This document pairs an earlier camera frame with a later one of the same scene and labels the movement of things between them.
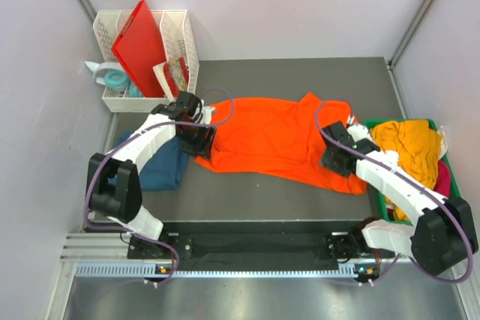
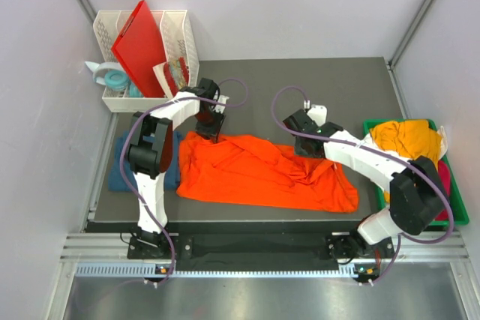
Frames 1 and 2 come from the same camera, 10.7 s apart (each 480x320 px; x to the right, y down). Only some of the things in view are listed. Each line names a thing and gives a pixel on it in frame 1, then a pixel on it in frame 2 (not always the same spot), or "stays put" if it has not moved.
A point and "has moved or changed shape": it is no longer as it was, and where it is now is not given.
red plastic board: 138,49 stays put
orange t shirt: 278,139 has moved or changed shape
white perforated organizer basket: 177,38 stays put
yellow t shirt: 416,148 stays put
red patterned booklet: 174,76 stays put
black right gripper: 326,162 to 298,151
